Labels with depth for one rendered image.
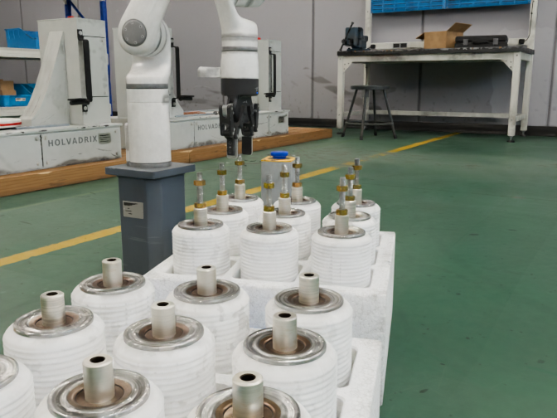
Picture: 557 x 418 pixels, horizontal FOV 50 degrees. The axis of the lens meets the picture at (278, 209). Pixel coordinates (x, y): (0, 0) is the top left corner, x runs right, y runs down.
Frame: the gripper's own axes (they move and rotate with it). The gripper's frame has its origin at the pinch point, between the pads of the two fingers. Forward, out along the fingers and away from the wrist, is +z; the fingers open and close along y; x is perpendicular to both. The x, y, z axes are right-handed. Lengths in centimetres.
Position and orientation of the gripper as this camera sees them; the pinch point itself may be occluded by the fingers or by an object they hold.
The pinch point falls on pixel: (239, 149)
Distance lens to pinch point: 121.7
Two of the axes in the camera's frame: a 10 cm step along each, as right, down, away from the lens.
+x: -9.3, -0.9, 3.6
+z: -0.1, 9.8, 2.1
